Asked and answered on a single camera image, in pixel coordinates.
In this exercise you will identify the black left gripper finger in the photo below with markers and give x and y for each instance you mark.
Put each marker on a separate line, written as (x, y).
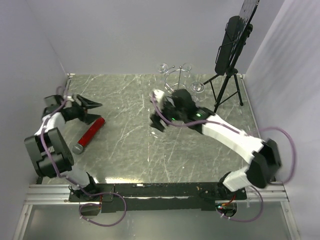
(89, 118)
(88, 104)

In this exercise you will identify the red glitter microphone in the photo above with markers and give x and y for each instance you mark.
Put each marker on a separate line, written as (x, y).
(86, 138)

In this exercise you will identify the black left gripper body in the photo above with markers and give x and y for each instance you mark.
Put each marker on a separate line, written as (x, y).
(75, 111)

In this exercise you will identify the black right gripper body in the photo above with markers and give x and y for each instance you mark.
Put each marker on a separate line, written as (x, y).
(172, 112)

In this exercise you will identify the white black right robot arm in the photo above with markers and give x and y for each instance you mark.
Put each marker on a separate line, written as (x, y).
(262, 156)

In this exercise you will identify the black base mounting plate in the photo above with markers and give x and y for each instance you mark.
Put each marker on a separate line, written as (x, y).
(157, 196)

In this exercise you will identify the chrome wine glass rack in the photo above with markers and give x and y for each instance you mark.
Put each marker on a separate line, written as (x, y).
(176, 79)

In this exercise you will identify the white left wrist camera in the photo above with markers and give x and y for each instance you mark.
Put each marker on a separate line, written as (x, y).
(69, 98)

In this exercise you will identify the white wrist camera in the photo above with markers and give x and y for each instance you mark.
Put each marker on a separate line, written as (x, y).
(69, 98)
(158, 95)

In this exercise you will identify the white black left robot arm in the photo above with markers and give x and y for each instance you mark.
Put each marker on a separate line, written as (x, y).
(48, 150)

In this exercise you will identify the aluminium rail frame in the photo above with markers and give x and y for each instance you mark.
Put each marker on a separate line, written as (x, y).
(127, 150)

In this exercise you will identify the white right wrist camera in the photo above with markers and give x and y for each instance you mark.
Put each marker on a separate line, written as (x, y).
(158, 95)

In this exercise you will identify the black music stand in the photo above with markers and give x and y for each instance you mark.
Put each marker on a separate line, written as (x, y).
(237, 31)

